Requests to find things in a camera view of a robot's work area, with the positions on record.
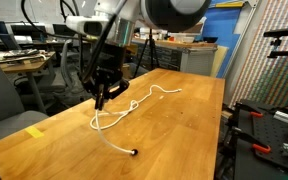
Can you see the black camera tripod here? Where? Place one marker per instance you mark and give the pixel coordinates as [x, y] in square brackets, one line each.
[154, 61]

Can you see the grey mesh office chair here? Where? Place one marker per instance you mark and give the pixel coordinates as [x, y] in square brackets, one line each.
[61, 85]

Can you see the black perforated breadboard plate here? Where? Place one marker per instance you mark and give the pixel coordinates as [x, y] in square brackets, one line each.
[251, 164]

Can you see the black drawer cabinet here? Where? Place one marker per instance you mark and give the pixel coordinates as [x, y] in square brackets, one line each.
[195, 58]

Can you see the wooden office desk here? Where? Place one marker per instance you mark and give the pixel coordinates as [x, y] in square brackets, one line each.
[29, 66]

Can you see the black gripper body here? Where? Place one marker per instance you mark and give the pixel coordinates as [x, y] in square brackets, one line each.
[107, 69]

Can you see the orange black bar clamp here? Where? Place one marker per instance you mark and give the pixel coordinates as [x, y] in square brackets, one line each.
[256, 144]

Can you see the black camera on stand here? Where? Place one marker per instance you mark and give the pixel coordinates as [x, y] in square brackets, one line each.
[276, 34]

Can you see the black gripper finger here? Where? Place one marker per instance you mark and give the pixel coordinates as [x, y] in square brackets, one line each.
[113, 92]
[99, 103]

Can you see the yellow tape piece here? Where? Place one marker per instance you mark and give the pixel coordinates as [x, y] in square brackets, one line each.
[34, 132]

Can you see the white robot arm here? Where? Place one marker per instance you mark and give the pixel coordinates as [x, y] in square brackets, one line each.
[113, 24]

